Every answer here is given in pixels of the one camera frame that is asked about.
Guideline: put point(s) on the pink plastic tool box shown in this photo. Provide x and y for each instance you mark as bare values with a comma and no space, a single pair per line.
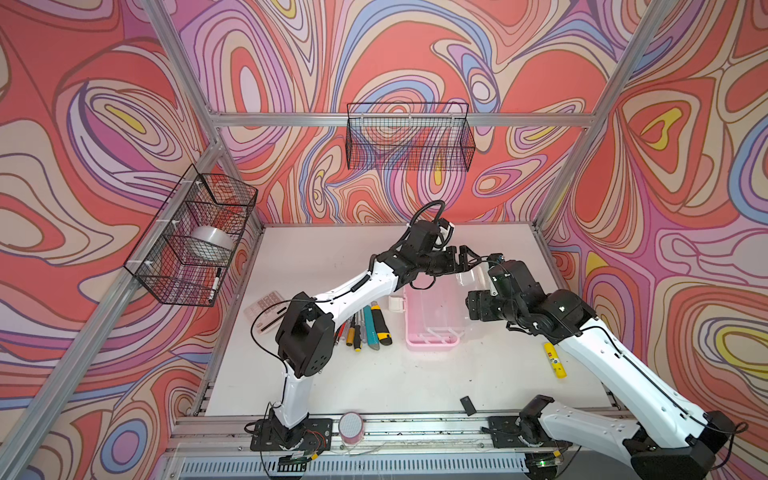
437,319

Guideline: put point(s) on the black wire basket wall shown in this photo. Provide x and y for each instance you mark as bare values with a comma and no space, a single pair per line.
409,136
185,256

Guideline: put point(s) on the grey duct tape roll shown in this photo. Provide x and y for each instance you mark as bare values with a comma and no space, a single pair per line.
211,245

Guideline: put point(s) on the black wire basket left wall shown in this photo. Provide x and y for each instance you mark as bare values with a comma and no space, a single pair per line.
185,256

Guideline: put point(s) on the black wire basket back wall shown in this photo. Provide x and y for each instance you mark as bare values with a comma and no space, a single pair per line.
409,136

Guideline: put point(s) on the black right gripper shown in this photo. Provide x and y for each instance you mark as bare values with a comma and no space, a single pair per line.
484,298

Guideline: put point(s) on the black marker in basket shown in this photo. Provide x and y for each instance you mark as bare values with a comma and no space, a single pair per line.
215,286

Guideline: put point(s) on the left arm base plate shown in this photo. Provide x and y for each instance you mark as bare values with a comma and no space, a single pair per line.
311,435

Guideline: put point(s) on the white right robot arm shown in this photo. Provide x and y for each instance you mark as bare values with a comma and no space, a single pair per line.
670,438

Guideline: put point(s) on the small black clip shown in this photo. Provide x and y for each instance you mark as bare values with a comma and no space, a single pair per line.
468,406

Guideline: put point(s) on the teal utility knife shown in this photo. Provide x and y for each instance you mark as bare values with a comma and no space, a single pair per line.
371,335

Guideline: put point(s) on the yellow glue stick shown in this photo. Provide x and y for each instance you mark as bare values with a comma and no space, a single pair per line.
554,360

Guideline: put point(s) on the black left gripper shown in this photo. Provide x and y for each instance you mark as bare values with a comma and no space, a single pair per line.
462,266

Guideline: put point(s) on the yellow black utility knife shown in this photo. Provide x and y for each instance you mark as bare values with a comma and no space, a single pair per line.
382,332

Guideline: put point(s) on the pink white calculator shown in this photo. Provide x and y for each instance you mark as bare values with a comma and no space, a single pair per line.
267,312

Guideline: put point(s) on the yellow black screwdriver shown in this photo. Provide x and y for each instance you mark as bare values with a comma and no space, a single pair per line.
354,334

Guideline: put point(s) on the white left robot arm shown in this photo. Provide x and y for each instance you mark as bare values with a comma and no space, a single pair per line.
306,335

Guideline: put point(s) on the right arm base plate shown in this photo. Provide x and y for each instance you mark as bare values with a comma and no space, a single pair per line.
512,432

